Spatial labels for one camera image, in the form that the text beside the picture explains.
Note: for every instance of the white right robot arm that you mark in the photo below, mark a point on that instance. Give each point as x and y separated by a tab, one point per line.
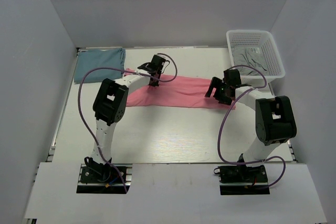
274	119

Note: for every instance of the grey t shirt in basket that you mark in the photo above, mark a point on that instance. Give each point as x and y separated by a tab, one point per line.
249	57

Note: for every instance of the white plastic basket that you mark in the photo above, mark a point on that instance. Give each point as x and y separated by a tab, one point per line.
264	41

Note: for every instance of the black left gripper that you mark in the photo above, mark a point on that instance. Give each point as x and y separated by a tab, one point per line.
154	84

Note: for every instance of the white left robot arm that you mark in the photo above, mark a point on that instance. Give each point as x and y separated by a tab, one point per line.
110	103

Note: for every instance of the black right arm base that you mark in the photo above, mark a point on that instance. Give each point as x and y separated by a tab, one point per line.
242	180

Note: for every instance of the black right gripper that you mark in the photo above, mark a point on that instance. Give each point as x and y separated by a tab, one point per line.
214	83

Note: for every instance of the pink t shirt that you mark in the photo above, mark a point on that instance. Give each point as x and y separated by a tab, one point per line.
182	92

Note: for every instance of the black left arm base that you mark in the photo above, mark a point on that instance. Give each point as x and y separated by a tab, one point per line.
97	178

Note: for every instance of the teal folded t shirt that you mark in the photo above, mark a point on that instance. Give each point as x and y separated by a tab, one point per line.
97	58

